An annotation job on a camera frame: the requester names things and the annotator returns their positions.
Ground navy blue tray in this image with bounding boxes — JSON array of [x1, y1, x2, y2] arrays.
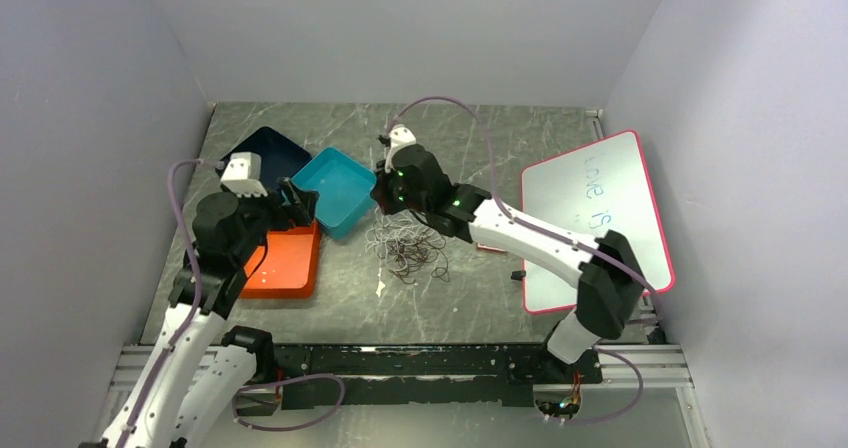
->
[[216, 127, 312, 192]]

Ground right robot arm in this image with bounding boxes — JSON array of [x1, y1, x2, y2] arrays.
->
[[371, 143, 646, 382]]

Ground brown and white cables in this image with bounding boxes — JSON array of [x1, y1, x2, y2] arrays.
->
[[364, 209, 453, 287]]

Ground orange tray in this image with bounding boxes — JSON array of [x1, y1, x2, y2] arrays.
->
[[240, 222, 321, 300]]

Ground red white small box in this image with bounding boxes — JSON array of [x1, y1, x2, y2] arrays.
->
[[476, 242, 508, 254]]

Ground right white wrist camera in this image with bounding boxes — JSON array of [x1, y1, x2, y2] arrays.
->
[[378, 124, 417, 164]]

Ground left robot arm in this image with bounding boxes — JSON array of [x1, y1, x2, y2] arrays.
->
[[93, 175, 319, 447]]

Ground pink framed whiteboard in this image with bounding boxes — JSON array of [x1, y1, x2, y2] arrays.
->
[[520, 130, 676, 293]]

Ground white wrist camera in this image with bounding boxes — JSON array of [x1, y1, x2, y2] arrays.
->
[[220, 152, 268, 198], [378, 124, 417, 164]]

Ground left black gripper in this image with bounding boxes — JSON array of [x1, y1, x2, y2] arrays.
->
[[221, 176, 318, 264]]

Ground teal tray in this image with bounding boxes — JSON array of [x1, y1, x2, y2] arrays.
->
[[292, 147, 376, 240]]

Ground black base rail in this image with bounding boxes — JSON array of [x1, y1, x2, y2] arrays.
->
[[275, 342, 603, 407]]

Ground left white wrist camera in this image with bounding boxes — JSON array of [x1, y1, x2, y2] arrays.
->
[[220, 152, 268, 198]]

